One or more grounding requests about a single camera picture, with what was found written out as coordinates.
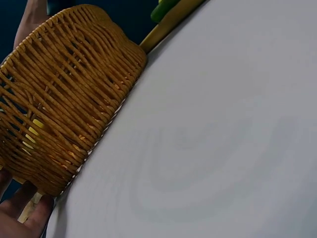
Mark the pale yellow object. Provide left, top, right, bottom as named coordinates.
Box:
left=21, top=118, right=45, bottom=155

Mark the person's right hand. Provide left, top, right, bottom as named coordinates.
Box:
left=13, top=0, right=54, bottom=48

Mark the brown woven wicker basket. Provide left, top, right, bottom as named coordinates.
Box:
left=0, top=4, right=148, bottom=198

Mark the person's left hand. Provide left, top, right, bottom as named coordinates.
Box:
left=0, top=168, right=55, bottom=238

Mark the green rounded object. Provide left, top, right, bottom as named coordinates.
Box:
left=151, top=0, right=182, bottom=23

